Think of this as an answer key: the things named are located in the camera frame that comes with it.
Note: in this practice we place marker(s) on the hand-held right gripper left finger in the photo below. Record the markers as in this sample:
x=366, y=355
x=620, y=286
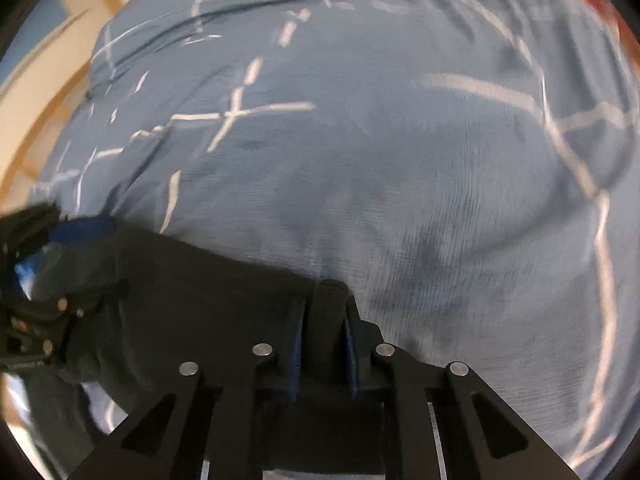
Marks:
x=298, y=355

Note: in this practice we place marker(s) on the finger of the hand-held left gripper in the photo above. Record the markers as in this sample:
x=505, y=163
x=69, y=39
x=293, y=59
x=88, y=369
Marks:
x=80, y=230
x=27, y=272

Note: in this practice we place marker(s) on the wooden bunk bed frame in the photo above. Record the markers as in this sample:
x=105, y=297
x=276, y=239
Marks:
x=60, y=104

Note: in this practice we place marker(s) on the blue checked blanket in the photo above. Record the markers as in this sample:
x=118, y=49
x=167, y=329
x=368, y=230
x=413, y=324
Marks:
x=400, y=160

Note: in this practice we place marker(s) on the black pants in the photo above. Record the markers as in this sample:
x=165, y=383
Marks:
x=200, y=300

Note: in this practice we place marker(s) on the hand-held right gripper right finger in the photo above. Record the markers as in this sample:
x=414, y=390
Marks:
x=351, y=357

